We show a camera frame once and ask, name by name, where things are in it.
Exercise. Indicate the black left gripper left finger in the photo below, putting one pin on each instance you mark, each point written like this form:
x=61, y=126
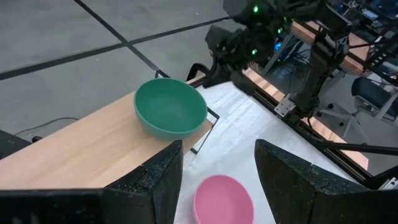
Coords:
x=149, y=193

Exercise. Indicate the green plastic bowl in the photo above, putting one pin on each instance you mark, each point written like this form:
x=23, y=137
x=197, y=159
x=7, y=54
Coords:
x=168, y=105

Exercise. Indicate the light wooden shelf board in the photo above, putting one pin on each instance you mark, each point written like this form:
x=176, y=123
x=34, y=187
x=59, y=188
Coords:
x=77, y=149

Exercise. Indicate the black clamp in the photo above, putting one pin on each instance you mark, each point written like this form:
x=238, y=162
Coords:
x=194, y=66

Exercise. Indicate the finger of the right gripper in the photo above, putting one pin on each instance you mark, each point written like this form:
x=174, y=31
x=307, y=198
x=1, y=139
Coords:
x=219, y=77
x=245, y=82

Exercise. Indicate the office chair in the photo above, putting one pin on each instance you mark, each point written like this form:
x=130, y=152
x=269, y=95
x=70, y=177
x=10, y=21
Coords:
x=370, y=93

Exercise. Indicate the wooden workbench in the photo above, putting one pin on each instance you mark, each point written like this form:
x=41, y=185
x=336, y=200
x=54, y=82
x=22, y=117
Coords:
x=301, y=32

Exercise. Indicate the black aluminium table rail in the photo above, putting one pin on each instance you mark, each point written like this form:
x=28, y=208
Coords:
x=329, y=149

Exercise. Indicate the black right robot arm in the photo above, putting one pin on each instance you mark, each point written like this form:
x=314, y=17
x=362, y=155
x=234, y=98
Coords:
x=314, y=71

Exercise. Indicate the black box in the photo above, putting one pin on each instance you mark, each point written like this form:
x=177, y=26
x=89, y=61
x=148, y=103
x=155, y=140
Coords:
x=11, y=144

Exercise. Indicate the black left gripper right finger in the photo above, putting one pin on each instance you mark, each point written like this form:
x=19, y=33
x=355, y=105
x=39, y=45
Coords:
x=295, y=193

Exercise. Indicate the pink plastic bowl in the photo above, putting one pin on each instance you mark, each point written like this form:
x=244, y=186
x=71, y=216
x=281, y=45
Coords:
x=222, y=202

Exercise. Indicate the silver metal bracket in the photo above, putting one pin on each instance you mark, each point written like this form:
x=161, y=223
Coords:
x=284, y=105

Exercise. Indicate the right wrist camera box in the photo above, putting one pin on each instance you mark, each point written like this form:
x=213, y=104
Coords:
x=217, y=37

